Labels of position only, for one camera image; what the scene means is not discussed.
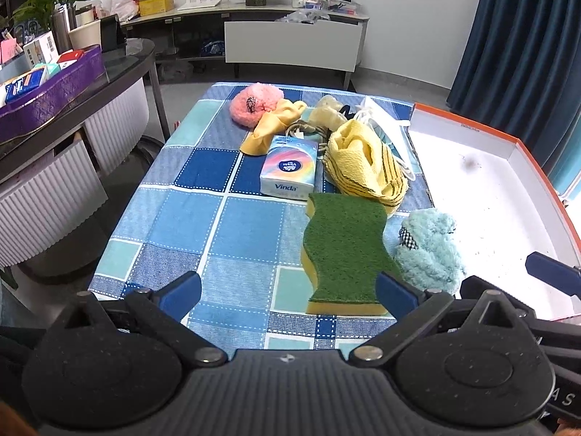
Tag orange-yellow cloth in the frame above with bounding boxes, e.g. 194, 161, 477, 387
239, 98, 308, 156

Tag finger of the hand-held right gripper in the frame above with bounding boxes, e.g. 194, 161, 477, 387
459, 275, 545, 324
525, 251, 581, 299

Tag white plastic bag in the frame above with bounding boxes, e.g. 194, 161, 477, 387
100, 0, 141, 21

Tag green yellow sponge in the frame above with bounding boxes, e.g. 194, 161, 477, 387
301, 192, 405, 317

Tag white cup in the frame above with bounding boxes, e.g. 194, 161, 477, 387
68, 19, 103, 51

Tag grey cable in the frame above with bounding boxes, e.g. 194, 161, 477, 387
284, 119, 335, 147

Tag dark glass table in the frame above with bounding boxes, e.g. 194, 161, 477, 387
0, 39, 171, 183

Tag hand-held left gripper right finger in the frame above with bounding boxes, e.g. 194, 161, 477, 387
349, 271, 524, 370

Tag dark blue curtain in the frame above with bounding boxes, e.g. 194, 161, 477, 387
447, 0, 581, 178

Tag white printed box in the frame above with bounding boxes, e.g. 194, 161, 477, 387
23, 32, 58, 65

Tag yellow box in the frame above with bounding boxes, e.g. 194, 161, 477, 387
137, 0, 176, 17

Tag white cabinet drawer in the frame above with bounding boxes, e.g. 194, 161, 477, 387
224, 20, 364, 74

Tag white orange box lid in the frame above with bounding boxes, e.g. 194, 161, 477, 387
406, 102, 581, 324

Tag white ribbed cabinet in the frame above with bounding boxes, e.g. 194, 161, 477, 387
0, 138, 110, 270
84, 83, 151, 179

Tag leafy green plant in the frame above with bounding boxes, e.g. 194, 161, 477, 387
9, 0, 101, 32

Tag yellow striped towel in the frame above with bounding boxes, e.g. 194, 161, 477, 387
323, 119, 409, 217

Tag purple box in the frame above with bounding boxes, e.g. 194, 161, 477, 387
0, 44, 108, 144

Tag group of small packages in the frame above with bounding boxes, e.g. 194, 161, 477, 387
0, 50, 85, 105

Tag blue checked tablecloth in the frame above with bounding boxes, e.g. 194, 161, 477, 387
88, 82, 436, 351

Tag pink fluffy scrunchie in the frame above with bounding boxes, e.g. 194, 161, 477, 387
228, 83, 286, 127

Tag light blue fluffy scrunchie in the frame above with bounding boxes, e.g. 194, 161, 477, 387
393, 208, 468, 295

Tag translucent yellowish glove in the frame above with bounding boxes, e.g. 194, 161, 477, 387
306, 94, 348, 133

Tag grey television cabinet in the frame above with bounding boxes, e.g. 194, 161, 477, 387
120, 2, 371, 83

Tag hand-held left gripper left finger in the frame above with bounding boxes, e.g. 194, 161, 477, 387
64, 270, 228, 368

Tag steel tumbler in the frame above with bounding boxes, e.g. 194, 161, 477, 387
51, 4, 78, 54

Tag clear plastic bags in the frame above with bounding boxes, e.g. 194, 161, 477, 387
276, 8, 332, 24

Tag rainbow tissue pack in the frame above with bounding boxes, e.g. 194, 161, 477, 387
260, 135, 319, 201

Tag white face mask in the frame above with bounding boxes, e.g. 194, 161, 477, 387
356, 96, 421, 181

